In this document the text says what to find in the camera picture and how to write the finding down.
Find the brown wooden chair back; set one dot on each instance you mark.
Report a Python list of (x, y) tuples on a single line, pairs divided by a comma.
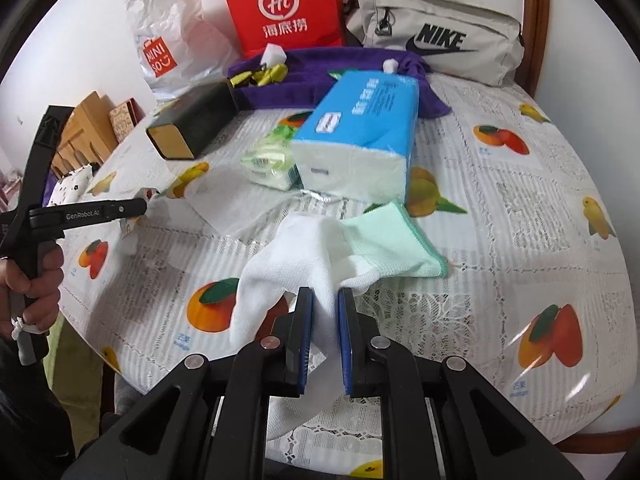
[(537, 10)]

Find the green wet wipes pack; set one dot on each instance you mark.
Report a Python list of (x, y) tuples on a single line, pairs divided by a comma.
[(270, 165)]

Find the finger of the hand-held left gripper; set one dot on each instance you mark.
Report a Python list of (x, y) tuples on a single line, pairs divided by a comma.
[(130, 208)]

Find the purple towel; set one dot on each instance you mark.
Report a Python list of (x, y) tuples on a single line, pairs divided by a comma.
[(310, 62)]

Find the mint green cloth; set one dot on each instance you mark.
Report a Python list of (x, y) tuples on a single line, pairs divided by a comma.
[(395, 240)]

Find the black box with gold end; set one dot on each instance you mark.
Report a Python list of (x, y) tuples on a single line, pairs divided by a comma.
[(200, 110)]

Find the red shopping bag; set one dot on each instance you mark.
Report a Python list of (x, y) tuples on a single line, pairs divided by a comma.
[(240, 0)]

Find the fruit printed tablecloth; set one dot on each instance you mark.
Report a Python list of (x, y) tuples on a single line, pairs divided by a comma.
[(500, 210)]

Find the blue tissue pack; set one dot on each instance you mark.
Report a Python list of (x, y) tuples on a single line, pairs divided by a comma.
[(360, 120)]

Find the patterned brown box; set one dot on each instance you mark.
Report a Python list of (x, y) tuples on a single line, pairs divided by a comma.
[(125, 120)]

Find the small white box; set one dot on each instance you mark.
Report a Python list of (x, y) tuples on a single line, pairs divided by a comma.
[(275, 54)]

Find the person's dark clothing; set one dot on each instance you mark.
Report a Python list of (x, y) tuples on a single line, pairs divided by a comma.
[(35, 420)]

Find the light wooden furniture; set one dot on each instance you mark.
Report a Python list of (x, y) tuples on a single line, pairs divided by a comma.
[(85, 125)]

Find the crumpled white tissue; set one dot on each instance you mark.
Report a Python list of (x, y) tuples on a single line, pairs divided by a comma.
[(391, 66)]

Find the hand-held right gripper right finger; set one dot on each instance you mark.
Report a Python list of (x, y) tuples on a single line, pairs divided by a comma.
[(346, 340)]

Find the grey sports bag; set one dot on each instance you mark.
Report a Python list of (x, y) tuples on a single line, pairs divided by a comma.
[(490, 60)]

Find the person's left hand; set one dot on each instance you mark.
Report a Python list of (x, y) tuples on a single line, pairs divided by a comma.
[(42, 290)]

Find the white plastic shopping bag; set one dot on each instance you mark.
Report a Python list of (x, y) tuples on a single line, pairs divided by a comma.
[(190, 35)]

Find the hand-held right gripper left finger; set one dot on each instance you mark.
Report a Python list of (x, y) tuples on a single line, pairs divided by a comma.
[(302, 340)]

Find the white spotted cloth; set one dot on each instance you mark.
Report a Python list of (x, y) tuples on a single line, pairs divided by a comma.
[(70, 185)]

